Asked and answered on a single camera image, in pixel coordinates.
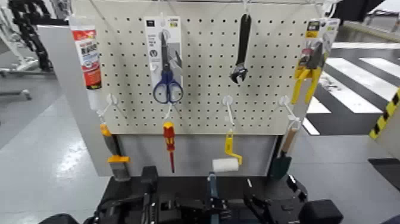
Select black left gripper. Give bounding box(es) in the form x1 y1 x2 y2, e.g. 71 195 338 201
140 165 208 224

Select white metal machine frame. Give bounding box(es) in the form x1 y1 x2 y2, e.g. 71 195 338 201
0 4 40 76

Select grey tool stand panel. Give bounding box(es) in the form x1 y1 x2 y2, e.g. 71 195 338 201
36 24 278 178

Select white plastic pegboard hook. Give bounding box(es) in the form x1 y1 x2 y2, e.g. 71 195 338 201
96 93 119 119
279 95 302 123
222 95 236 132
164 103 174 122

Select yellow black striped barrier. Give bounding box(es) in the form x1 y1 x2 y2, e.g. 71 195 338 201
368 88 400 140

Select yellow handled paint roller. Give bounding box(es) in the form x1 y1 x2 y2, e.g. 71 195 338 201
212 130 243 173

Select black cable drag chain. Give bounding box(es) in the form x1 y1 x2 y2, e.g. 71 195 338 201
8 0 53 72

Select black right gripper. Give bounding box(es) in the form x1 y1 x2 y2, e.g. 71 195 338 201
243 174 309 224

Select black adjustable wrench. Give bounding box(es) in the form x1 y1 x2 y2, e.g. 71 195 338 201
229 13 252 85

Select red yellow screwdriver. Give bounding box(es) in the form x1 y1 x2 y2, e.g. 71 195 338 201
162 121 176 174

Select red white sealant tube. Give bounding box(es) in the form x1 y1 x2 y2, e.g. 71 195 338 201
69 16 105 111

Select dark blue crate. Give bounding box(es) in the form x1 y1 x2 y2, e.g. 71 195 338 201
207 171 252 224

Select orange handled putty scraper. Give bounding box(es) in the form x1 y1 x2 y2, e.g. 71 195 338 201
99 123 132 182

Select white perforated pegboard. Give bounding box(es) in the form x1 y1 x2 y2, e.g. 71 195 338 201
92 0 326 136

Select yellow pliers in package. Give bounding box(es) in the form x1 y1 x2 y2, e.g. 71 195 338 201
290 18 340 105

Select green trowel wooden handle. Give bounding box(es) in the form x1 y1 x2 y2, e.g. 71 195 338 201
270 126 299 180

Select blue scissors in package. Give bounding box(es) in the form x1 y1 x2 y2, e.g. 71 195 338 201
143 15 185 105

